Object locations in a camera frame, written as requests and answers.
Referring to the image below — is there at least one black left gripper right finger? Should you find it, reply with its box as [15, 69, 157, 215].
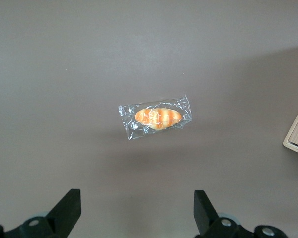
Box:
[193, 190, 290, 238]

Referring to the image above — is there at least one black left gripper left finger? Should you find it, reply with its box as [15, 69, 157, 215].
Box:
[0, 188, 81, 238]

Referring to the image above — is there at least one bread roll in clear wrapper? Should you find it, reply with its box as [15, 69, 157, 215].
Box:
[118, 94, 192, 141]

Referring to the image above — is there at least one brown table cover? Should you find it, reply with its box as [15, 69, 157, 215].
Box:
[0, 0, 298, 238]

